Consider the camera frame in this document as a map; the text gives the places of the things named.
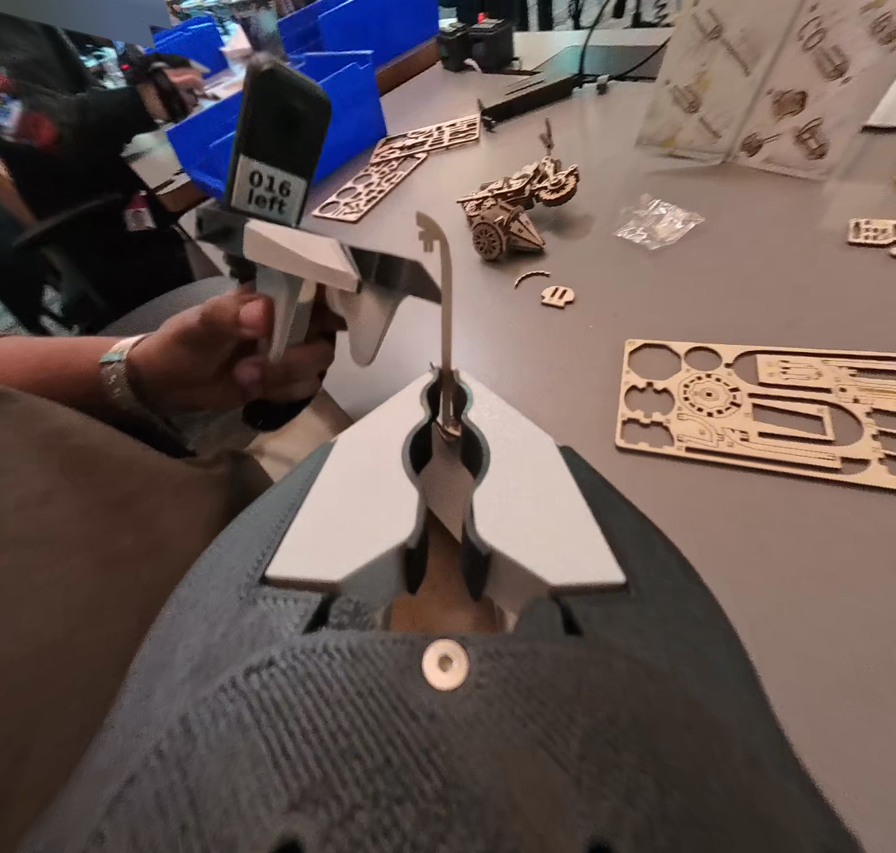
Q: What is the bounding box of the clear plastic bag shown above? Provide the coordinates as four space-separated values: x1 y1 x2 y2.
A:
613 193 706 252

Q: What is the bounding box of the wide wooden part sheet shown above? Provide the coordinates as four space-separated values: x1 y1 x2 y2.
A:
615 338 896 491

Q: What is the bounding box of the flat black device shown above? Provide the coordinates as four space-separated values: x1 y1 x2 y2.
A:
479 72 587 124

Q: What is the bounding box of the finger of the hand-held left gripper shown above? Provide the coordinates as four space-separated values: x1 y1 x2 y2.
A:
336 246 445 369
242 220 363 292

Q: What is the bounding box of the black battery charger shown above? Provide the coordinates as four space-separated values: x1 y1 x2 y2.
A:
470 0 517 70
437 20 477 75

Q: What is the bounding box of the wooden sheet with oval cutouts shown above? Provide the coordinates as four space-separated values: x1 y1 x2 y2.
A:
311 151 431 225

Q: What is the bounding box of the grey desk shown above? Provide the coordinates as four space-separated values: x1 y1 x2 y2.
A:
178 27 896 853

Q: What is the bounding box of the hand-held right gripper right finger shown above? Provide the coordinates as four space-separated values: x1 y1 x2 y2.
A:
455 370 627 614

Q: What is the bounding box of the printed instruction sheet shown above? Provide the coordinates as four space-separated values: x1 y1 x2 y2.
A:
633 0 896 183

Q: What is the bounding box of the thin wooden rib piece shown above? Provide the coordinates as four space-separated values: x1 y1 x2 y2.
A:
415 212 466 446

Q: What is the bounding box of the black office chair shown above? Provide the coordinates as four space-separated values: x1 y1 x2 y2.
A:
10 194 128 337

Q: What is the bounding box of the person's left hand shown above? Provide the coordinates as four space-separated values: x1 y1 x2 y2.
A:
129 289 337 419

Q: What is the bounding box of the wooden motorcycle model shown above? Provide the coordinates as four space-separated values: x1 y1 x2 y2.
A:
455 118 583 264

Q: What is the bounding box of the black cable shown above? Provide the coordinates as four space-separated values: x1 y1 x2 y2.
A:
580 0 634 78

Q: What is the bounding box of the black desk mat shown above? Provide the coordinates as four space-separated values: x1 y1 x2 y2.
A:
514 30 667 82

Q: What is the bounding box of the large blue plastic bin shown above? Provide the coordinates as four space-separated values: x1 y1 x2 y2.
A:
166 51 389 201

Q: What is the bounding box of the silver wristwatch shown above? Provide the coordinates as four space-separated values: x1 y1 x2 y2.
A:
97 333 153 414

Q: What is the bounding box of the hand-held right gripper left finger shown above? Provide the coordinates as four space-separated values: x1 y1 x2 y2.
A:
265 370 439 612

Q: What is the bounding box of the person's left forearm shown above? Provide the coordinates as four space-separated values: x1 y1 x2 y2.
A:
0 334 135 421

